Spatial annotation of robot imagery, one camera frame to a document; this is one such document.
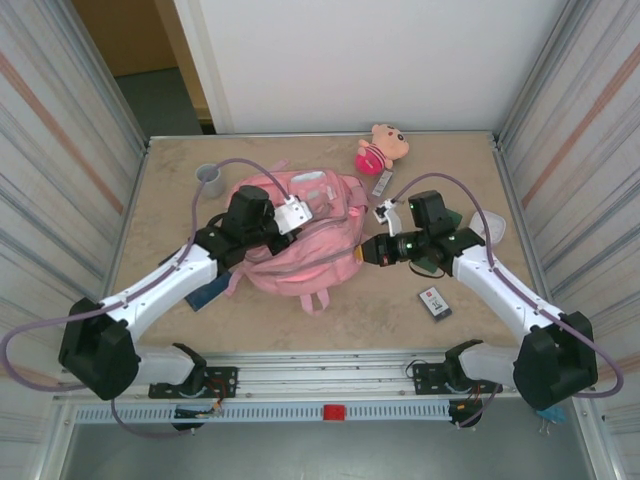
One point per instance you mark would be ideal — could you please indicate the pink backpack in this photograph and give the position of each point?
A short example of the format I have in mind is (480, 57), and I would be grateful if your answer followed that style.
(300, 270)

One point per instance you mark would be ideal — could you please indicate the black card box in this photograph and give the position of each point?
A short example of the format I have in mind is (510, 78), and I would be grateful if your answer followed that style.
(436, 302)

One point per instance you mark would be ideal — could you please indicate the blue book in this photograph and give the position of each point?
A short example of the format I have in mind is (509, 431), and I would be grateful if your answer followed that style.
(205, 295)

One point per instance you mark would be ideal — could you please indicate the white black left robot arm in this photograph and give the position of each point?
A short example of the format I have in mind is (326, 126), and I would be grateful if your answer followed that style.
(165, 275)

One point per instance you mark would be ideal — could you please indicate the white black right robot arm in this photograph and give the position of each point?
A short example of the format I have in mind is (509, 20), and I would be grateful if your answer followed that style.
(495, 280)

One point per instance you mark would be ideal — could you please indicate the grey plastic cup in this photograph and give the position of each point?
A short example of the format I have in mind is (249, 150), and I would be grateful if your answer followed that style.
(210, 182)

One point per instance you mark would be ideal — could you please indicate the pink plush toy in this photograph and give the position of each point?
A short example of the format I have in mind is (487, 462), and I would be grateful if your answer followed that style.
(382, 145)

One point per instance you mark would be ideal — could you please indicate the orange wooden door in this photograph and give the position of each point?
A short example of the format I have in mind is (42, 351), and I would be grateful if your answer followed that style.
(125, 35)

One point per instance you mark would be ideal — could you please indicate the blue binder clip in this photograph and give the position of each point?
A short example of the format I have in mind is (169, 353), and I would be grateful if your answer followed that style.
(550, 415)

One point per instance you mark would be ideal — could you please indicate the aluminium rail frame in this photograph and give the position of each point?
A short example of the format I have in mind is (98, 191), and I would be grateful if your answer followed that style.
(325, 380)

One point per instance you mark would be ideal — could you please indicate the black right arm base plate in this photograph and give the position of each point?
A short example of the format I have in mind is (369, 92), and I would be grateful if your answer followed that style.
(425, 372)

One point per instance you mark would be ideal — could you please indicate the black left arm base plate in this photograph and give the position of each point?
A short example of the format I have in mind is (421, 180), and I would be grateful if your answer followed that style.
(225, 375)

